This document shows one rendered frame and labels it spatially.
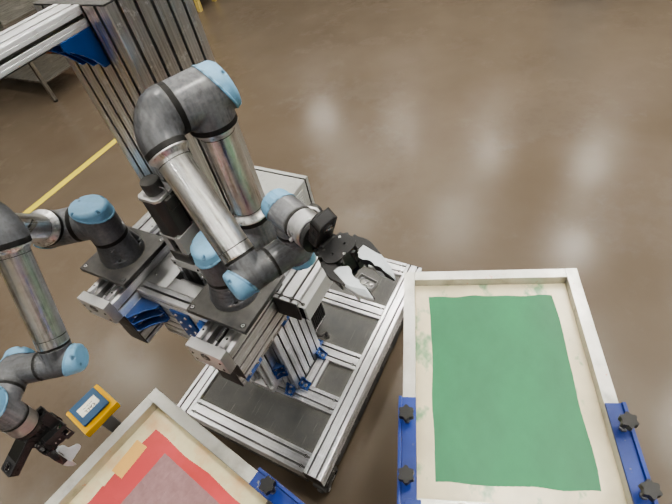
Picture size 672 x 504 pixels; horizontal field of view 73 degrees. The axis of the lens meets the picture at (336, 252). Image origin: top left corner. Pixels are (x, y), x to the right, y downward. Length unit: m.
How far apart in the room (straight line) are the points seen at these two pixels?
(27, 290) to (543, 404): 1.39
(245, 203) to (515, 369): 0.94
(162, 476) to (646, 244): 2.87
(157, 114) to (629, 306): 2.60
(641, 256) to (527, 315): 1.70
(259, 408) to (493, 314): 1.28
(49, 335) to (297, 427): 1.32
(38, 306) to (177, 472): 0.63
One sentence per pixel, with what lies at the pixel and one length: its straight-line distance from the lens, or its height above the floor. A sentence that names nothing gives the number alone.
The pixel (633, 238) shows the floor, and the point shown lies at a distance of 3.36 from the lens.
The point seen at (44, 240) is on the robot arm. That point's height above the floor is 1.46.
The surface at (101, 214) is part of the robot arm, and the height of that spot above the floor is 1.46.
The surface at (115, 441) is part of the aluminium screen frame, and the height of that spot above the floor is 0.99.
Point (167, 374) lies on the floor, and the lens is 2.99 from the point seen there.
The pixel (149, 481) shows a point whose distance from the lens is 1.61.
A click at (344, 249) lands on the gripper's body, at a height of 1.69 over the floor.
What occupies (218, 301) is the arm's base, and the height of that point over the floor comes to 1.30.
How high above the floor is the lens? 2.30
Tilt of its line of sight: 47 degrees down
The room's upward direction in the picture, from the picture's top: 14 degrees counter-clockwise
